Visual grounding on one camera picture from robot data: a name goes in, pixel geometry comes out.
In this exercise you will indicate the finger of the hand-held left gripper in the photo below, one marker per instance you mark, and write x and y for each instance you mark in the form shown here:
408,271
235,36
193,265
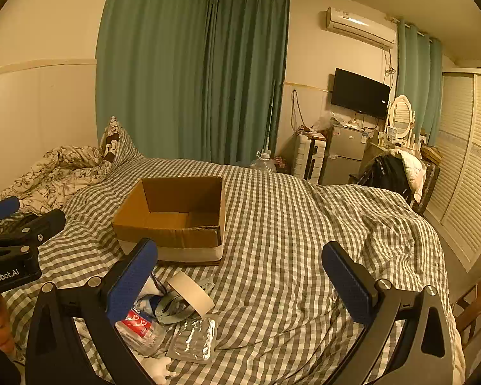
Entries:
40,224
2,208

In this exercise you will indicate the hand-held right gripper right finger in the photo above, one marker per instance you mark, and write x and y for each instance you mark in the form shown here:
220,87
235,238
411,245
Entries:
346,278

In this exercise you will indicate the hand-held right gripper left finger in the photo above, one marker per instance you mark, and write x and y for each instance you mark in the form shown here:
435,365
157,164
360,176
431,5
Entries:
130,284

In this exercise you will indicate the red label plastic bottle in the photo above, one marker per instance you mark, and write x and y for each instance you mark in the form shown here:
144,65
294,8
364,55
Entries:
144,327

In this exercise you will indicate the cardboard box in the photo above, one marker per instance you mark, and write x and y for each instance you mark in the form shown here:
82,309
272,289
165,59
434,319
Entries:
172,236

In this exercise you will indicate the beige tape roll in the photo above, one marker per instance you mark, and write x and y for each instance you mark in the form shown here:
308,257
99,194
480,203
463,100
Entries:
196,298

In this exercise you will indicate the person's left hand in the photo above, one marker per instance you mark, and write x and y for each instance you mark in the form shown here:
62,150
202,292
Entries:
2,325

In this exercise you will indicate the floral quilt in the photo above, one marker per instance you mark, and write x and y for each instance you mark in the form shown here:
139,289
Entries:
52,172

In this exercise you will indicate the checked floral pillow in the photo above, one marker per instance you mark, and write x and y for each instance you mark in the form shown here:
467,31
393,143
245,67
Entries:
122,140

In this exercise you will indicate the silver small fridge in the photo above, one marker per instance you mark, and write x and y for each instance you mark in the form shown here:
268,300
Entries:
342,156

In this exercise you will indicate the brown suitcase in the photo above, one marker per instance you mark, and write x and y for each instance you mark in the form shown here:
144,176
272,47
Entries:
428,186

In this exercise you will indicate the white suitcase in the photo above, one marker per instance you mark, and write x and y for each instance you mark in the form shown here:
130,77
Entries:
309,158

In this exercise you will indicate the white garment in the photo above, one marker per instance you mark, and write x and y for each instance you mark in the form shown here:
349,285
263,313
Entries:
413,168

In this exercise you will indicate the green wooden stool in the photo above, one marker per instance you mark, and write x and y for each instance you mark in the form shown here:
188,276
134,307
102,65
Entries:
475,308

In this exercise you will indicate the white dressing table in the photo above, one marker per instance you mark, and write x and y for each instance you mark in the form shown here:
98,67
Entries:
378,142

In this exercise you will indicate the clear water jug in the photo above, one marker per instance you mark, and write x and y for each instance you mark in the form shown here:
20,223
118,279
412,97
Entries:
263,164

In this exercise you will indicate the white pole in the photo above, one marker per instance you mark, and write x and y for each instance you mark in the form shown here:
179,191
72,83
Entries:
269,128

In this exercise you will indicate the white oval mirror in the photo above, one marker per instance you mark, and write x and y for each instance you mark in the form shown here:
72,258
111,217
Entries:
401,117

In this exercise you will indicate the white louvred wardrobe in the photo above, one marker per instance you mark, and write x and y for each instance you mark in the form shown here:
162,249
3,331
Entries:
471,160

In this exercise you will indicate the narrow green curtain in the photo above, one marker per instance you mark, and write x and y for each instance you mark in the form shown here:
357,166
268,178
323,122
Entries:
419,84

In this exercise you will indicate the wide green curtain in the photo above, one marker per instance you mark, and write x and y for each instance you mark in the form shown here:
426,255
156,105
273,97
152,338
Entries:
184,68

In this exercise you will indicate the white air conditioner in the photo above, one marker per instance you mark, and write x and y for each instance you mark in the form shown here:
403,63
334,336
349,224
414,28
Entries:
360,26

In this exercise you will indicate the black wall television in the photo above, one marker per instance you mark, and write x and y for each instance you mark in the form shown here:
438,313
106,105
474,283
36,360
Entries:
358,93

